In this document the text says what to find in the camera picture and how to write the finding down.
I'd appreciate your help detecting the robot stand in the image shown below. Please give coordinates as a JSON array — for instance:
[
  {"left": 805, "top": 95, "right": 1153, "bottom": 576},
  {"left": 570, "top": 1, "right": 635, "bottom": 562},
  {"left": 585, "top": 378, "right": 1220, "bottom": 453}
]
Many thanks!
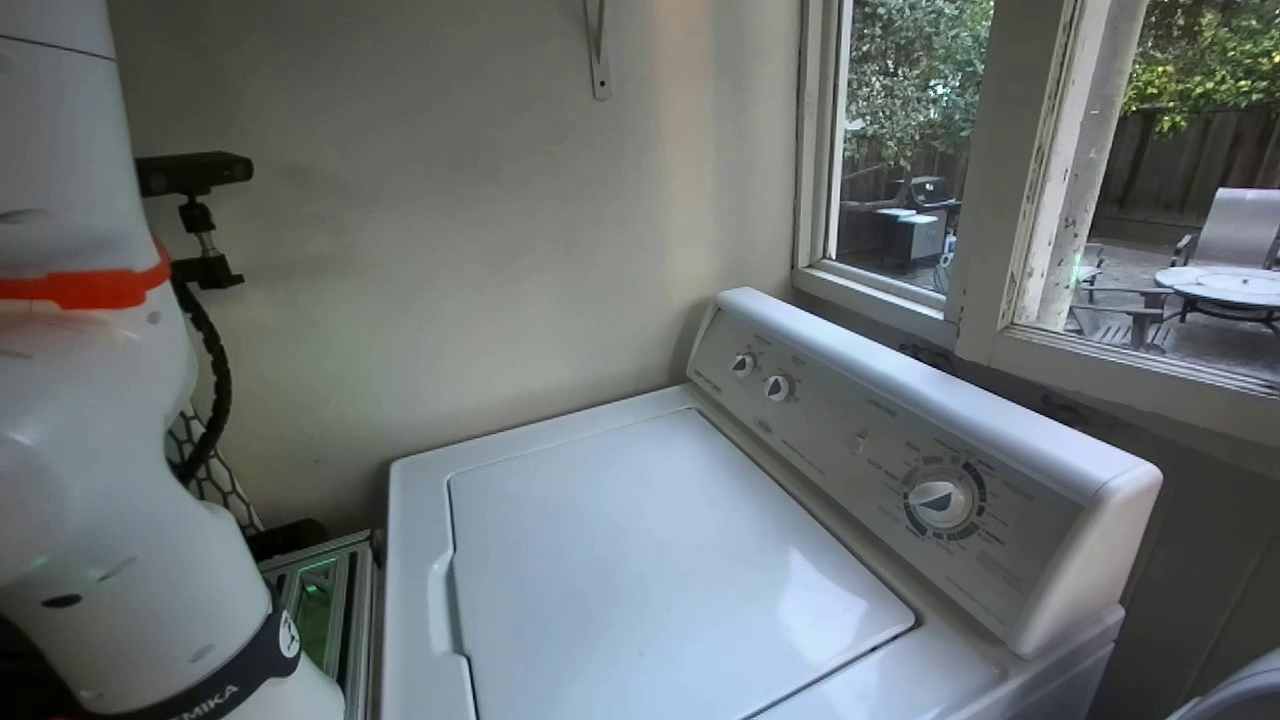
[{"left": 256, "top": 529, "right": 379, "bottom": 720}]

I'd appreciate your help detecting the metal wall bracket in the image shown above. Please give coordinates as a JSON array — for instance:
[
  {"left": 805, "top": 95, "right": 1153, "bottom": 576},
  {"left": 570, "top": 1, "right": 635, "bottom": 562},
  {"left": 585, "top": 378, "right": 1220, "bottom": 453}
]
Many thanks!
[{"left": 583, "top": 0, "right": 613, "bottom": 102}]

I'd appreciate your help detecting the camera on mount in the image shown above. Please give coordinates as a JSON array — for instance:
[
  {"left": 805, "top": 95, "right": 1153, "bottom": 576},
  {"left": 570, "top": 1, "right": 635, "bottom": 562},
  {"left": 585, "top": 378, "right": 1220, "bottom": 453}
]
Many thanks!
[{"left": 135, "top": 151, "right": 255, "bottom": 488}]

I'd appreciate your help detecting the white washing machine lid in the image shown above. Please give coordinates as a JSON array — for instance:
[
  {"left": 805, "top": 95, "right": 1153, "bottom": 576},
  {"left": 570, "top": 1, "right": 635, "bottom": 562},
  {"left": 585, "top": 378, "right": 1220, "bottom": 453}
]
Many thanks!
[{"left": 446, "top": 406, "right": 917, "bottom": 720}]

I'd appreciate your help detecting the wooden garden fence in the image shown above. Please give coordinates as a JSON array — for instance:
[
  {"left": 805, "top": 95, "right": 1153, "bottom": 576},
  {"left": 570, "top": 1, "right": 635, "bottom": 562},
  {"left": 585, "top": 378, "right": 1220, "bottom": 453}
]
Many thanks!
[{"left": 842, "top": 104, "right": 1280, "bottom": 223}]

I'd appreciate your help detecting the large white washer dial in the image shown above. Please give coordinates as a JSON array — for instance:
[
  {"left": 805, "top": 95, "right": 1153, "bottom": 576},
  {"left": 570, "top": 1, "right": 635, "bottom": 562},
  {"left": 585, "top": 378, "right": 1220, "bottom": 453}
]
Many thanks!
[{"left": 903, "top": 468, "right": 981, "bottom": 537}]

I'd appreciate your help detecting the white framed window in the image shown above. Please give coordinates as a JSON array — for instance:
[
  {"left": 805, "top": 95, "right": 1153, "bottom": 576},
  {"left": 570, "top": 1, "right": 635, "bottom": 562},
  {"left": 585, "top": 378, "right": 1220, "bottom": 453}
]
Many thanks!
[{"left": 792, "top": 0, "right": 1280, "bottom": 448}]

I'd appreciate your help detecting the black outdoor grill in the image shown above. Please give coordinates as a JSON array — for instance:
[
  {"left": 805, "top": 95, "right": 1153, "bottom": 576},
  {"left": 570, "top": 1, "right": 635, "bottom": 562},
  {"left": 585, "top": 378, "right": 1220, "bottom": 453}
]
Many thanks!
[{"left": 870, "top": 176, "right": 963, "bottom": 269}]

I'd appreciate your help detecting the white honeycomb mesh panel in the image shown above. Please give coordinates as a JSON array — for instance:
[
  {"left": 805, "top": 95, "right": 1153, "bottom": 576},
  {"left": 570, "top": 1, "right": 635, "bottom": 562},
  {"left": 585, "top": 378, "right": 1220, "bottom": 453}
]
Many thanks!
[{"left": 164, "top": 404, "right": 264, "bottom": 533}]

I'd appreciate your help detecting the grey patio chair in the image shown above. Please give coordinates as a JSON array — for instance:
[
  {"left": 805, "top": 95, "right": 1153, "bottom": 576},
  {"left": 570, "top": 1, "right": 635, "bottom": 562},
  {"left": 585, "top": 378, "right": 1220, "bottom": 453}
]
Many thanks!
[{"left": 1170, "top": 187, "right": 1280, "bottom": 271}]

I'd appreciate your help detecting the grey appliance corner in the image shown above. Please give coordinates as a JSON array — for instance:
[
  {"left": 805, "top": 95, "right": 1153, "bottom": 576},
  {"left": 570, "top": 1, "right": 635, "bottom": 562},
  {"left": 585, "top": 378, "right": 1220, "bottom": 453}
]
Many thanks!
[{"left": 1168, "top": 648, "right": 1280, "bottom": 720}]

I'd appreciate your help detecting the white washing machine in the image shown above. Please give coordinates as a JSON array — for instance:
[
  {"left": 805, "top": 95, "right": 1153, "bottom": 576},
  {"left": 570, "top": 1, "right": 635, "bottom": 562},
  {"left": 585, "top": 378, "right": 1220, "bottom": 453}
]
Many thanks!
[{"left": 382, "top": 287, "right": 1165, "bottom": 720}]

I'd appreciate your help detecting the round patio table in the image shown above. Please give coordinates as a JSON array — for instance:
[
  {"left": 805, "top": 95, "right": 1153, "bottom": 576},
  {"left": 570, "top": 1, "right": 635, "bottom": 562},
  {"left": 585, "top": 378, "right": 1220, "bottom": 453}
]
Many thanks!
[{"left": 1154, "top": 264, "right": 1280, "bottom": 335}]

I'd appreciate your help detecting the white window sash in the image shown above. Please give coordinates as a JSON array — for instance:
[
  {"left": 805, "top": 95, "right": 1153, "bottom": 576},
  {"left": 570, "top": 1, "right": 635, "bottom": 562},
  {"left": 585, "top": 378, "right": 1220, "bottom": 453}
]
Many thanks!
[{"left": 947, "top": 0, "right": 1151, "bottom": 363}]

